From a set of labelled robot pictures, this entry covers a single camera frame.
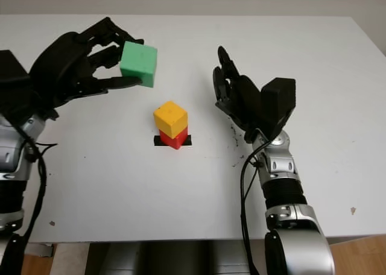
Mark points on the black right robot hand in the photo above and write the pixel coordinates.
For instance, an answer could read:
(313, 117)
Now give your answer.
(244, 103)

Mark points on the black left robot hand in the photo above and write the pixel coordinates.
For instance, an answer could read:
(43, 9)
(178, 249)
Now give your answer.
(60, 67)

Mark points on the green cube block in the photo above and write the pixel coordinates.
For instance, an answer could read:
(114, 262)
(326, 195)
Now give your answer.
(138, 62)

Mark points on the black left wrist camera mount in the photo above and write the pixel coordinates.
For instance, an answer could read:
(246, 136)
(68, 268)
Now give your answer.
(15, 85)

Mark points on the dark grey robot torso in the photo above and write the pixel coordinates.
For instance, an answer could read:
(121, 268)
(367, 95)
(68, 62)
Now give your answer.
(169, 258)

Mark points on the black tape strip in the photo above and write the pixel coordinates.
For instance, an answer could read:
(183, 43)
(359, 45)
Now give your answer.
(156, 140)

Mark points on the red cube block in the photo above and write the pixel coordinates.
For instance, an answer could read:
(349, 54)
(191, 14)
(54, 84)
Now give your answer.
(175, 140)

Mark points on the yellow cube block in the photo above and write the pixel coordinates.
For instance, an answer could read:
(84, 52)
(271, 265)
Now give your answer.
(169, 116)

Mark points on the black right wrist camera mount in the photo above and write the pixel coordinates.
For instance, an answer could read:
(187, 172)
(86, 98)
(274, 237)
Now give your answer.
(279, 103)

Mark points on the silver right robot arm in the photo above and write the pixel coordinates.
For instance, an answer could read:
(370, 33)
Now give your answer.
(289, 214)

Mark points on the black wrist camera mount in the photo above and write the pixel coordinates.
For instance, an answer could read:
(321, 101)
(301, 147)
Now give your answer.
(15, 85)
(279, 103)

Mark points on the brown cardboard box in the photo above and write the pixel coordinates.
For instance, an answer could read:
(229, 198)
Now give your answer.
(359, 257)

